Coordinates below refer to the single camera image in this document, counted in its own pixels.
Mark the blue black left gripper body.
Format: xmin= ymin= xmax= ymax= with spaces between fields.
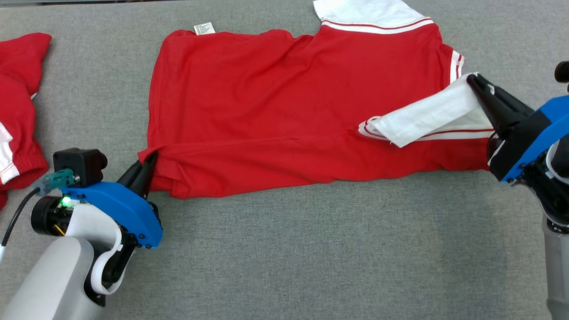
xmin=61 ymin=180 xmax=163 ymax=249

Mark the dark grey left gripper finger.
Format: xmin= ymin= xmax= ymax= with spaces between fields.
xmin=135 ymin=151 xmax=159 ymax=199
xmin=116 ymin=158 xmax=148 ymax=188

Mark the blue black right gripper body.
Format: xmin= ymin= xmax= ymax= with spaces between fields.
xmin=487 ymin=95 xmax=569 ymax=183

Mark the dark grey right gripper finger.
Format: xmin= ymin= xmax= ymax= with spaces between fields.
xmin=475 ymin=73 xmax=535 ymax=120
xmin=466 ymin=76 xmax=519 ymax=135

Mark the red shorts white side stripe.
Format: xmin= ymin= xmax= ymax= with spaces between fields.
xmin=0 ymin=32 xmax=52 ymax=209

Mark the red basketball jersey white trim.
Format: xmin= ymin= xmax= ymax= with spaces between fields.
xmin=138 ymin=0 xmax=496 ymax=199

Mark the teal left camera connector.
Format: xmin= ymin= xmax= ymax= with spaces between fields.
xmin=35 ymin=168 xmax=81 ymax=196

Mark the black left camera cable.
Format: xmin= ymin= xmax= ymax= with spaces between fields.
xmin=0 ymin=187 xmax=41 ymax=263

